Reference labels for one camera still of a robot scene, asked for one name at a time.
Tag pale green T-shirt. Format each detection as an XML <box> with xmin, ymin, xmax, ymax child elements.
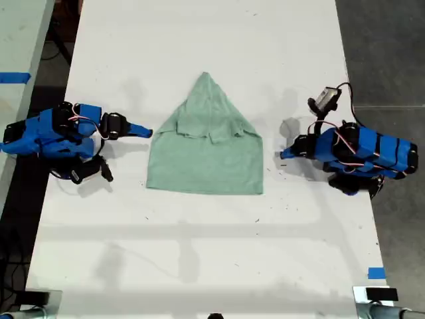
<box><xmin>145</xmin><ymin>71</ymin><xmax>265</xmax><ymax>196</ymax></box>

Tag long blue tape strip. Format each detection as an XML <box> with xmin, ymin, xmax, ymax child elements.
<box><xmin>0</xmin><ymin>72</ymin><xmax>33</xmax><ymax>84</ymax></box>

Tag white side table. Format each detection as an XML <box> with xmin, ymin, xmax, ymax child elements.
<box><xmin>0</xmin><ymin>0</ymin><xmax>56</xmax><ymax>213</ymax></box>

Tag white mounting plate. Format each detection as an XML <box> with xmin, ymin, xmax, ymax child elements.
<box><xmin>352</xmin><ymin>285</ymin><xmax>396</xmax><ymax>309</ymax></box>

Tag small black box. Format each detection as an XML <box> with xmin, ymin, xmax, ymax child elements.
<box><xmin>365</xmin><ymin>287</ymin><xmax>398</xmax><ymax>302</ymax></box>
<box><xmin>23</xmin><ymin>290</ymin><xmax>50</xmax><ymax>305</ymax></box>

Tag grey metal pipe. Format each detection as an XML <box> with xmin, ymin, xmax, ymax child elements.
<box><xmin>357</xmin><ymin>304</ymin><xmax>425</xmax><ymax>319</ymax></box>
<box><xmin>0</xmin><ymin>307</ymin><xmax>47</xmax><ymax>319</ymax></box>

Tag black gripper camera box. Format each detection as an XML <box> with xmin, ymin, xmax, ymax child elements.
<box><xmin>68</xmin><ymin>155</ymin><xmax>114</xmax><ymax>185</ymax></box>

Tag grey black gripper camera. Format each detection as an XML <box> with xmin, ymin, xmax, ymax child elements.
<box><xmin>307</xmin><ymin>86</ymin><xmax>343</xmax><ymax>118</ymax></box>

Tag black camera cable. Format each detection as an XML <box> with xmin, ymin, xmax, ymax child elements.
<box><xmin>337</xmin><ymin>82</ymin><xmax>365</xmax><ymax>128</ymax></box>

